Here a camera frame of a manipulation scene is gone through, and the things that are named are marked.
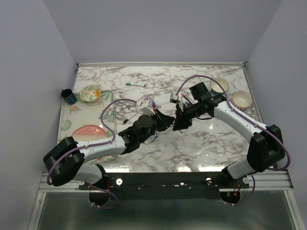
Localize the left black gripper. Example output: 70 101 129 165
139 109 175 144

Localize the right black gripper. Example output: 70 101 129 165
173 101 203 131

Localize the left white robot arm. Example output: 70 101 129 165
43 110 175 186

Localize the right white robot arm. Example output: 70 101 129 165
170 82 285 188

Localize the black tipped marker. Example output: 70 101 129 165
122 113 138 124

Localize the white ceramic bowl blue rim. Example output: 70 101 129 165
210 78 229 95

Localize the green capped marker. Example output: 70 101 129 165
125 83 146 88

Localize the pink ceramic plate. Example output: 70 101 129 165
72 125 108 141

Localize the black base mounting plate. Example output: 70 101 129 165
79 171 250 201

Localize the floral ceramic bowl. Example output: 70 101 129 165
80 85 101 103

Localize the floral plastic tray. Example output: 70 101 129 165
56 89 118 163

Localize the dark blue metal cup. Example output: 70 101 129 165
61 89 77 105

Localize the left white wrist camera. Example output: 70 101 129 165
136 98 154 115

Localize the aluminium frame rail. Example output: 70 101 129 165
39 172 82 192

